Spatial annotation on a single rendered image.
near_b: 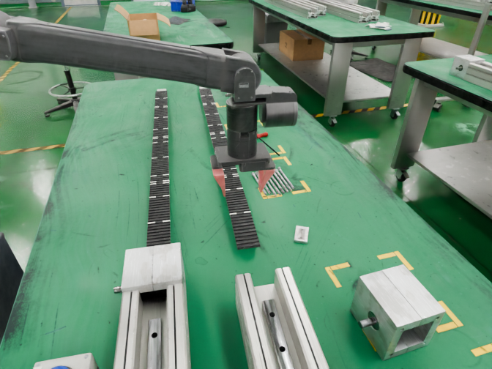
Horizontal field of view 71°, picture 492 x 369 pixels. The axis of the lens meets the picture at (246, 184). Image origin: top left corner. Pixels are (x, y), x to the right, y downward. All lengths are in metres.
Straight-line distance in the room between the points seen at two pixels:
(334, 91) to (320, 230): 2.35
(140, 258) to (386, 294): 0.42
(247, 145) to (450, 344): 0.49
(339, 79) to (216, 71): 2.55
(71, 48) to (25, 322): 0.48
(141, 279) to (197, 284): 0.14
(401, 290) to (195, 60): 0.50
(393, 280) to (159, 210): 0.53
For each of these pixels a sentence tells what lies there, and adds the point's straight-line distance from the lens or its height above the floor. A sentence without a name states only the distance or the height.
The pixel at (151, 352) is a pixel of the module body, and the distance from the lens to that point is 0.59.
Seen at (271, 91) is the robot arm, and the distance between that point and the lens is 0.62.
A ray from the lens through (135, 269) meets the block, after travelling 0.64.
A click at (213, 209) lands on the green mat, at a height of 0.78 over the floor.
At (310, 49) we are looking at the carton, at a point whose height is 0.34.
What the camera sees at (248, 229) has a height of 0.81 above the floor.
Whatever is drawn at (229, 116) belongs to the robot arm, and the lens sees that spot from 0.62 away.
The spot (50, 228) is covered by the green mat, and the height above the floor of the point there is 0.78.
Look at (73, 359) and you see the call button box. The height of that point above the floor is 0.84.
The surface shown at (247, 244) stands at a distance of 0.75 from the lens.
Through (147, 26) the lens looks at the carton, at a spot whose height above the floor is 0.89.
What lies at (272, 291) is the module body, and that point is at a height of 0.82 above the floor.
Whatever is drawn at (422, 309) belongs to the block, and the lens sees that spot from 0.63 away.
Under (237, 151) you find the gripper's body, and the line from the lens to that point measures 0.65.
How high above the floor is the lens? 1.34
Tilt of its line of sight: 35 degrees down
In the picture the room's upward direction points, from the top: straight up
